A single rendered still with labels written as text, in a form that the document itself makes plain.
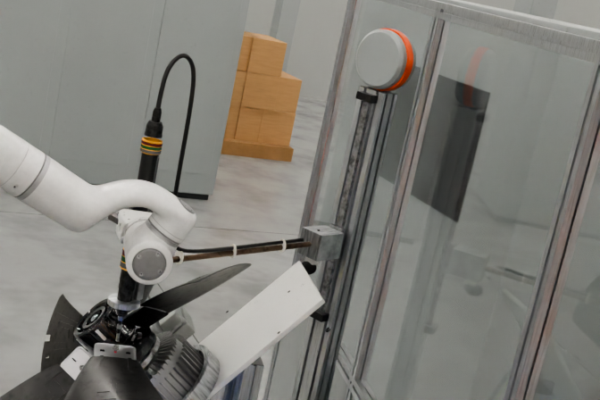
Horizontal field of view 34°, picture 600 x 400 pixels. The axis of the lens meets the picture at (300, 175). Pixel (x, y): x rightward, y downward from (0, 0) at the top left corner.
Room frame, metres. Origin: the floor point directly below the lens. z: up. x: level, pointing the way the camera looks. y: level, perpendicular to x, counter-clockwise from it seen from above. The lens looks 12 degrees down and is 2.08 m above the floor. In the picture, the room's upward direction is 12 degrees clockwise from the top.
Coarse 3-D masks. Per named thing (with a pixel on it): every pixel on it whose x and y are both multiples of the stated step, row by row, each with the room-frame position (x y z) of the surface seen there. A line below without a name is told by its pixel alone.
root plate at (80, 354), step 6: (78, 348) 2.05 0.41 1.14; (84, 348) 2.05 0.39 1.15; (72, 354) 2.04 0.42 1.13; (78, 354) 2.04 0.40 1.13; (84, 354) 2.04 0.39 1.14; (90, 354) 2.04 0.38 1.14; (66, 360) 2.04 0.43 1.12; (72, 360) 2.04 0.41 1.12; (78, 360) 2.04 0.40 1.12; (84, 360) 2.04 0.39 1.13; (66, 366) 2.03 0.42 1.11; (72, 366) 2.03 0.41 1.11; (78, 366) 2.03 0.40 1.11; (72, 372) 2.02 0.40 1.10; (78, 372) 2.02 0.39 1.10; (72, 378) 2.01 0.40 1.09
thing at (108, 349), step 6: (96, 348) 1.98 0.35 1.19; (102, 348) 1.98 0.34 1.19; (108, 348) 1.99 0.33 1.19; (120, 348) 2.00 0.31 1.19; (126, 348) 2.00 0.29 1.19; (132, 348) 2.01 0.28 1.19; (96, 354) 1.95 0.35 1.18; (102, 354) 1.96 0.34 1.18; (108, 354) 1.96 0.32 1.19; (114, 354) 1.97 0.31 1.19; (120, 354) 1.97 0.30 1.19; (126, 354) 1.98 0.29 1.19; (132, 354) 1.98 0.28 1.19
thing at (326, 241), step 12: (312, 228) 2.45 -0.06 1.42; (324, 228) 2.47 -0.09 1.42; (336, 228) 2.48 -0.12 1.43; (312, 240) 2.41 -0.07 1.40; (324, 240) 2.40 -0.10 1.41; (336, 240) 2.44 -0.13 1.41; (300, 252) 2.43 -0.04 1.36; (312, 252) 2.41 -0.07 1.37; (324, 252) 2.41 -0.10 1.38; (336, 252) 2.45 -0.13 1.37
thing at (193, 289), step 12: (240, 264) 2.03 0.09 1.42; (204, 276) 1.92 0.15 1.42; (216, 276) 2.02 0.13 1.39; (228, 276) 2.07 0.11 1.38; (180, 288) 1.99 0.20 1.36; (192, 288) 2.03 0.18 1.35; (204, 288) 2.07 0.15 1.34; (156, 300) 2.01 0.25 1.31; (168, 300) 2.04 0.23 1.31; (180, 300) 2.07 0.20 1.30; (192, 300) 2.09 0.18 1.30; (168, 312) 2.09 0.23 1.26
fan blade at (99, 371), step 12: (96, 360) 1.92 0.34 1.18; (108, 360) 1.93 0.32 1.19; (120, 360) 1.94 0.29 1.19; (132, 360) 1.95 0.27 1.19; (84, 372) 1.88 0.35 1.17; (96, 372) 1.88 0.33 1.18; (108, 372) 1.88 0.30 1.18; (120, 372) 1.89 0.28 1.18; (132, 372) 1.90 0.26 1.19; (144, 372) 1.91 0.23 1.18; (72, 384) 1.84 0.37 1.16; (84, 384) 1.84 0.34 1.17; (96, 384) 1.84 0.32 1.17; (108, 384) 1.84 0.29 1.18; (120, 384) 1.85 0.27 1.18; (132, 384) 1.85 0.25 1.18; (144, 384) 1.86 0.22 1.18; (72, 396) 1.80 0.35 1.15; (84, 396) 1.80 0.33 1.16; (96, 396) 1.80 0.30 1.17; (108, 396) 1.80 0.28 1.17; (120, 396) 1.80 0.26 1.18; (132, 396) 1.81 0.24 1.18; (144, 396) 1.81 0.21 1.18; (156, 396) 1.81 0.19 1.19
